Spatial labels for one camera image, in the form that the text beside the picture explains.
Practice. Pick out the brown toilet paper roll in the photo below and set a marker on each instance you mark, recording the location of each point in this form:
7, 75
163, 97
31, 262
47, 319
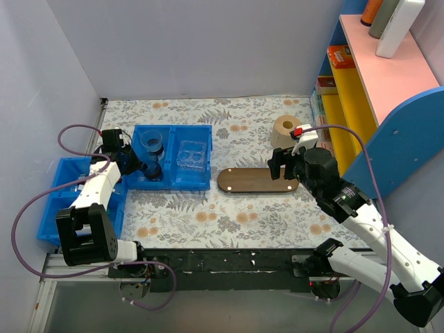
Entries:
280, 136

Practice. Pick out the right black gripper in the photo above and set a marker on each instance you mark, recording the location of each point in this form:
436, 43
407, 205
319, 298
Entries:
282, 164

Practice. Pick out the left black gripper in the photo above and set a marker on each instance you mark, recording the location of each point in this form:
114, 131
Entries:
139, 166

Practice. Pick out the colourful shelf unit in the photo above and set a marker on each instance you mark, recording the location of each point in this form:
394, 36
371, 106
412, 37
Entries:
388, 114

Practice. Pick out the grey bottle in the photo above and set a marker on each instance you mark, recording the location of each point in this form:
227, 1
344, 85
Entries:
382, 18

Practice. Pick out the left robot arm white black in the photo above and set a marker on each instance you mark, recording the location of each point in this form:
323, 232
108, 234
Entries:
85, 230

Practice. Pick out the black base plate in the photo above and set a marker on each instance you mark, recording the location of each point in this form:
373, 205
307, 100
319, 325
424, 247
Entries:
232, 269

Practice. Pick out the blue double bin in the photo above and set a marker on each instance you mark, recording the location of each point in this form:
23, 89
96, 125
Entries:
174, 178

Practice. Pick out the red box on shelf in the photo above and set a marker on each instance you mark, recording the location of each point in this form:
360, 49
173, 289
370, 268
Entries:
325, 85

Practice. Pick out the clear glass cup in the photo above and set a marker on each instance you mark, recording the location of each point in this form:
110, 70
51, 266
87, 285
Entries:
151, 140

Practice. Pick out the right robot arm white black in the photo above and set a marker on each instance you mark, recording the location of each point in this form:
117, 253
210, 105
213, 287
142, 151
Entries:
416, 284

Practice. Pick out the orange snack box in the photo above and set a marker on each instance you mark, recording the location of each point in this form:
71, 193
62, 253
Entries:
340, 57

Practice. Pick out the aluminium rail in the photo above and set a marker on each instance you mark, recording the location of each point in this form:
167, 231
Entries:
85, 299

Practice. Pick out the orange bottle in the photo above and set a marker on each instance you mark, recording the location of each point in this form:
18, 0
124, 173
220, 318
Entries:
370, 12

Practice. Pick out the clear acrylic holder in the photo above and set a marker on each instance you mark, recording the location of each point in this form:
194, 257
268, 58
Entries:
192, 156

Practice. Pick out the blue toiletry bin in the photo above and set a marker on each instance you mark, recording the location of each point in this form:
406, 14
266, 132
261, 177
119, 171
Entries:
68, 170

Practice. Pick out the oval wooden tray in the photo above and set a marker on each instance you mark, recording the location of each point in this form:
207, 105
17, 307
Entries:
254, 181

